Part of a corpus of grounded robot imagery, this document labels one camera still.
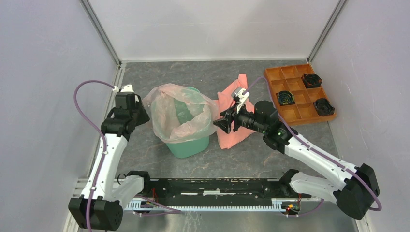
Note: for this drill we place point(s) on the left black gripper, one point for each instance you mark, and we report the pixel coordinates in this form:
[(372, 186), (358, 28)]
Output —
[(144, 117)]

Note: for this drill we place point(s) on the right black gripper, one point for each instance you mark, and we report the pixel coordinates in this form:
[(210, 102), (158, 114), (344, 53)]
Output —
[(225, 123)]

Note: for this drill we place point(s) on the translucent pink plastic trash bag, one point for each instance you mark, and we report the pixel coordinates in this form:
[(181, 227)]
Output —
[(155, 104)]

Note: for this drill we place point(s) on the green plastic trash bin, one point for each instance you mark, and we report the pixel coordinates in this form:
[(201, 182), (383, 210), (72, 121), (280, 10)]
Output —
[(189, 149)]

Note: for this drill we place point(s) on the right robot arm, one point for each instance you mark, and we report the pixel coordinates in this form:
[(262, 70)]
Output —
[(354, 189)]

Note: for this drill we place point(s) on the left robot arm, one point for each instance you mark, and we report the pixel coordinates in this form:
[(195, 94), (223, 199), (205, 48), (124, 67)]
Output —
[(100, 206)]

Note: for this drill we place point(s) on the salmon pink cloth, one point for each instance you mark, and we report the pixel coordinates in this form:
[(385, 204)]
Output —
[(223, 102)]

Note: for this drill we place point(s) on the black green bag roll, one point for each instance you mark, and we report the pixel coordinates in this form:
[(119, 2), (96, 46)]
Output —
[(285, 98)]

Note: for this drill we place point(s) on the orange compartment tray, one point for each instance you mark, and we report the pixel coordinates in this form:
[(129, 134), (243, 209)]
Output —
[(290, 78)]

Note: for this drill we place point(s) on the black bag roll top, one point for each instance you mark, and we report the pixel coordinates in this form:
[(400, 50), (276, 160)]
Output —
[(311, 81)]

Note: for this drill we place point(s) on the black bag roll right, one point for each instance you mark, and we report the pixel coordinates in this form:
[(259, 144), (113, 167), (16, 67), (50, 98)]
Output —
[(323, 107)]

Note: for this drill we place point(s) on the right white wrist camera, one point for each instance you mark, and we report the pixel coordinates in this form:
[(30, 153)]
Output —
[(240, 95)]

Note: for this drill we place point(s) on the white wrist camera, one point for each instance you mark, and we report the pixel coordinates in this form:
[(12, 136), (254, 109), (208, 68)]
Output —
[(240, 95), (125, 88)]

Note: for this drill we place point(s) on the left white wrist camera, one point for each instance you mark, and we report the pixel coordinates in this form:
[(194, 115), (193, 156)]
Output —
[(125, 88)]

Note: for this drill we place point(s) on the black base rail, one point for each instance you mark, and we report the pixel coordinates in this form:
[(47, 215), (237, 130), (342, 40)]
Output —
[(216, 195)]

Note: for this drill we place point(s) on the left corner aluminium post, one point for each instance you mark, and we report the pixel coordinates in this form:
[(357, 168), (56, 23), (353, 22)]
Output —
[(100, 30)]

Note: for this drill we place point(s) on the corner aluminium post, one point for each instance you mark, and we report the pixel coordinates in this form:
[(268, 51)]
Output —
[(100, 30), (327, 28)]

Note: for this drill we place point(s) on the right corner aluminium post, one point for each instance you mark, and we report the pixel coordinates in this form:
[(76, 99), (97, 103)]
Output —
[(327, 28)]

